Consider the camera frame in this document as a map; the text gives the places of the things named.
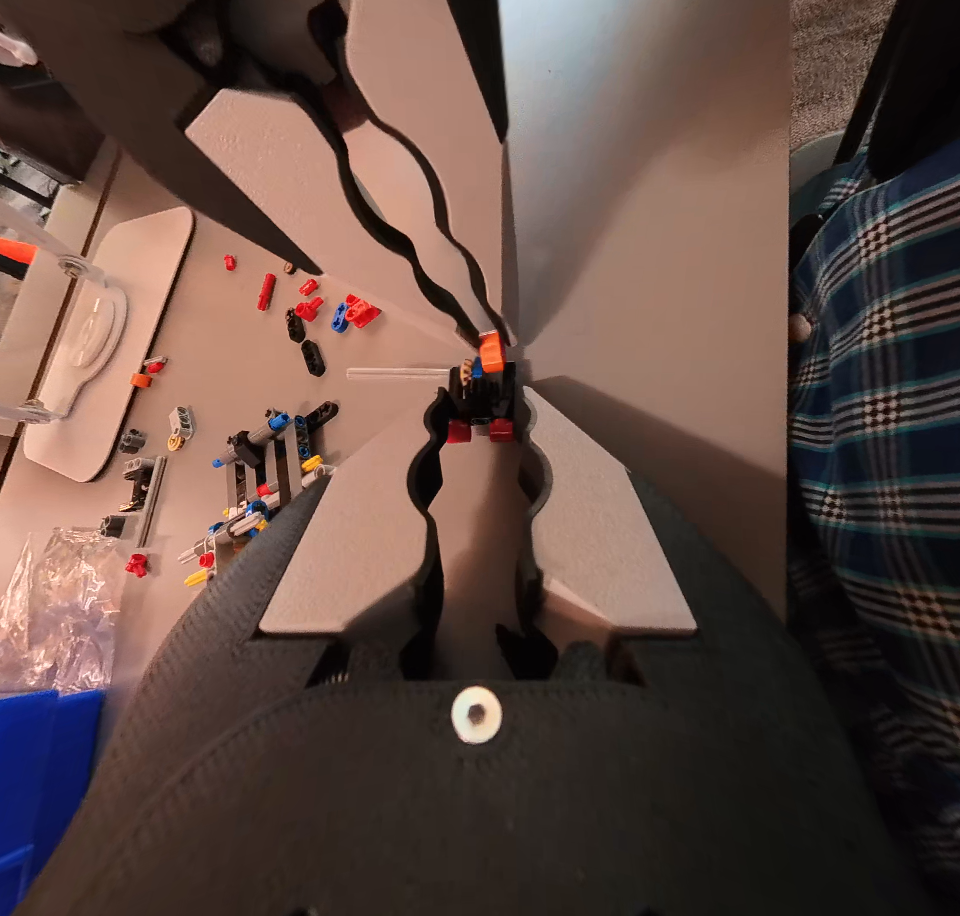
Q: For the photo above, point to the black lego bracket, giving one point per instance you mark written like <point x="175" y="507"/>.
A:
<point x="137" y="488"/>

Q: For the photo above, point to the white stand base board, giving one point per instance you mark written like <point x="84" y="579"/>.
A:
<point x="142" y="293"/>

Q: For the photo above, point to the orange lego bush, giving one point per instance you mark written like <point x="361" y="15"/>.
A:
<point x="492" y="353"/>

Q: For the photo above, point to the blue lego connector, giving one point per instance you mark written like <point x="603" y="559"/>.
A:
<point x="341" y="317"/>

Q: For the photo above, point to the red lego joint piece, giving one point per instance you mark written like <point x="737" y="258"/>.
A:
<point x="136" y="565"/>

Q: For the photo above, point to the large lego chassis assembly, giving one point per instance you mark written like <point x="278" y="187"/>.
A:
<point x="247" y="473"/>

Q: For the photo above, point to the small black lego subassembly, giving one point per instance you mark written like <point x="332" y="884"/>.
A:
<point x="480" y="406"/>

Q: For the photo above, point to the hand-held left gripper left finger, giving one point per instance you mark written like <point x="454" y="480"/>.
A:
<point x="345" y="556"/>

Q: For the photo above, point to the short black lego beam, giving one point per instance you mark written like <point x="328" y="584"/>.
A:
<point x="295" y="325"/>

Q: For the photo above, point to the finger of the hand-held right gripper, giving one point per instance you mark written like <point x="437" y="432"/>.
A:
<point x="420" y="68"/>
<point x="262" y="165"/>

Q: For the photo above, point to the long grey lego axle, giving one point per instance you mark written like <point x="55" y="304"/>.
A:
<point x="152" y="499"/>

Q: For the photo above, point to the dark grey lego pin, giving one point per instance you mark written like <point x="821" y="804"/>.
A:
<point x="112" y="526"/>

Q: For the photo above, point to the grey connector with tan gear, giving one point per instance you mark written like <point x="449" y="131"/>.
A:
<point x="180" y="421"/>

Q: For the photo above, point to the orange black object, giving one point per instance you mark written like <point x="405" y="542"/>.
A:
<point x="16" y="252"/>

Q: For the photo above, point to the person's plaid shirt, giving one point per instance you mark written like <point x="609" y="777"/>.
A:
<point x="877" y="406"/>

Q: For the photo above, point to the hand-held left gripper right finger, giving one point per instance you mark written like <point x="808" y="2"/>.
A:
<point x="600" y="548"/>

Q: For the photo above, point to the red lego piece with axle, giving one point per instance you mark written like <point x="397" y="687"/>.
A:
<point x="304" y="310"/>

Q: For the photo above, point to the clear plastic bag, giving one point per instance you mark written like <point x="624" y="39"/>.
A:
<point x="60" y="608"/>

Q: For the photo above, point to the dark grey lego connector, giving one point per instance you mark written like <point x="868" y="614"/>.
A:
<point x="131" y="442"/>

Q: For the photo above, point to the blue plastic bin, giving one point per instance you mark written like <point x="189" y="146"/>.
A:
<point x="45" y="781"/>

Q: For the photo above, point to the black bar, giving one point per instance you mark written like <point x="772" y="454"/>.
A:
<point x="915" y="68"/>

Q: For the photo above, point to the red lego axle connector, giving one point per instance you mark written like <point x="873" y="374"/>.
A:
<point x="265" y="292"/>

